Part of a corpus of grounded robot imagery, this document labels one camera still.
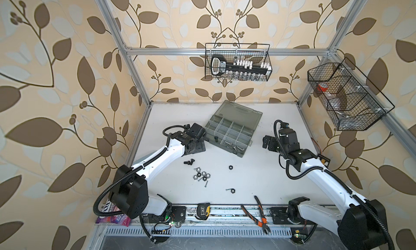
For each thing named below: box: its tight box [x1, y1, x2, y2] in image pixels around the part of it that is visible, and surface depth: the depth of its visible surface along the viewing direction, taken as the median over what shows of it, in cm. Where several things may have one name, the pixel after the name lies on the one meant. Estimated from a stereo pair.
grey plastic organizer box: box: [204, 100, 264, 158], surface depth 104 cm
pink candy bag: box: [95, 198, 132, 227], surface depth 73 cm
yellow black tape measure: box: [194, 202, 211, 221], surface depth 75 cm
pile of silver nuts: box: [193, 167, 211, 182], surface depth 88 cm
